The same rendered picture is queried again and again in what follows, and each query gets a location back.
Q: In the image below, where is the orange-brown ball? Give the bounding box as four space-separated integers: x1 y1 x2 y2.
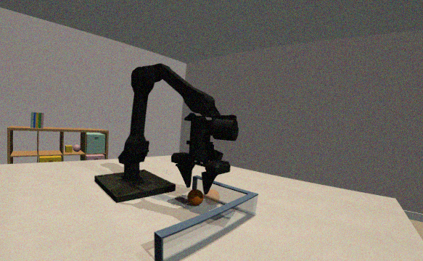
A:
187 189 203 206

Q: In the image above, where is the clear l-shaped low wall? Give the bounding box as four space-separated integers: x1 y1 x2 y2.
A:
154 181 258 261
163 183 258 261

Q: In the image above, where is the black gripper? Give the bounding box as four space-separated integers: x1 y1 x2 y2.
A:
171 137 231 195

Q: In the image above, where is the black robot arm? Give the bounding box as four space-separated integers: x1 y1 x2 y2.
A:
118 64 239 182

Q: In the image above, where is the translucent orange ball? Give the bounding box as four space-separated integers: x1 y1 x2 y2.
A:
204 189 220 205

